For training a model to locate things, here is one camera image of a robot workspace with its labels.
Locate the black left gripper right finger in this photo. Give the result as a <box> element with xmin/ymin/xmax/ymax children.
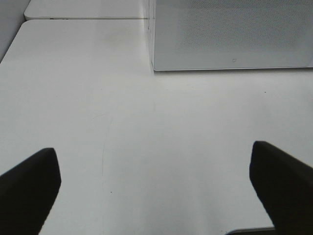
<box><xmin>249</xmin><ymin>141</ymin><xmax>313</xmax><ymax>235</ymax></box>

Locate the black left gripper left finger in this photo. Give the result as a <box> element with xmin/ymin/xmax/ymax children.
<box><xmin>0</xmin><ymin>148</ymin><xmax>61</xmax><ymax>235</ymax></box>

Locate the white microwave oven body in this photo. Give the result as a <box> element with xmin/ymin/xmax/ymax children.
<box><xmin>143</xmin><ymin>0</ymin><xmax>313</xmax><ymax>72</ymax></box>

